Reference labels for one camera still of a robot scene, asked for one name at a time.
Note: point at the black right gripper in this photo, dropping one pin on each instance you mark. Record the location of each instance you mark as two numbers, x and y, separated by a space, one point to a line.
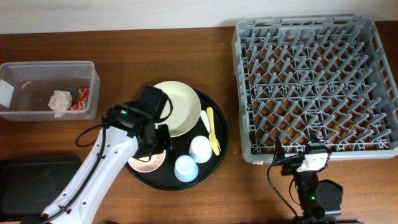
289 168

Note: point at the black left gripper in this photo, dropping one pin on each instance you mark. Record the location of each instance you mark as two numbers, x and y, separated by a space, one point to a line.
158 143

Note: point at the pink small bowl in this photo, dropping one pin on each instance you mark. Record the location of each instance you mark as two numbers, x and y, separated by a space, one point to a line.
147 164

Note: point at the red snack wrapper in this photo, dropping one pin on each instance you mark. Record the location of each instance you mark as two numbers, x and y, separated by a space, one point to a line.
83 94

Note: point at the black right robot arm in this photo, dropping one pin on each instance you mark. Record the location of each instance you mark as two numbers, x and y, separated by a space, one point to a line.
319 200

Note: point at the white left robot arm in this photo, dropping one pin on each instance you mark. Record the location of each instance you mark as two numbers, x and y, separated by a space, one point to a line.
79 201

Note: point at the grey dishwasher rack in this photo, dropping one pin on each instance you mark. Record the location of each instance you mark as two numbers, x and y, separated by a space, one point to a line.
322 76

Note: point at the clear plastic waste bin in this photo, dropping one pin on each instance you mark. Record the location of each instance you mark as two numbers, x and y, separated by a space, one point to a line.
26 89

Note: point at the cream plate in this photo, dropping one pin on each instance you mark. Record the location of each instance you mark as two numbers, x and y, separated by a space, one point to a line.
186 107

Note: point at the white plastic utensil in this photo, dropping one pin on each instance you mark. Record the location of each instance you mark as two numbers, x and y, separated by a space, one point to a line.
204 118

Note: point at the white cup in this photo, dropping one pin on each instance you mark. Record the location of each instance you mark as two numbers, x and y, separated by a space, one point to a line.
200 149

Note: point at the light blue cup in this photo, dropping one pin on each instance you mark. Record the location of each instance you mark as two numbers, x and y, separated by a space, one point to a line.
186 169

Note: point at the yellow plastic fork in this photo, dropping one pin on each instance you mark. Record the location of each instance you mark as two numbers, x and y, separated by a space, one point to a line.
212 135

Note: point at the crumpled white tissue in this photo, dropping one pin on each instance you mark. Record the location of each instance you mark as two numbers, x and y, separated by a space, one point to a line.
60 102

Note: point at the black tray bin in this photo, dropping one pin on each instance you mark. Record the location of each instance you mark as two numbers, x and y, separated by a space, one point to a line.
28 186

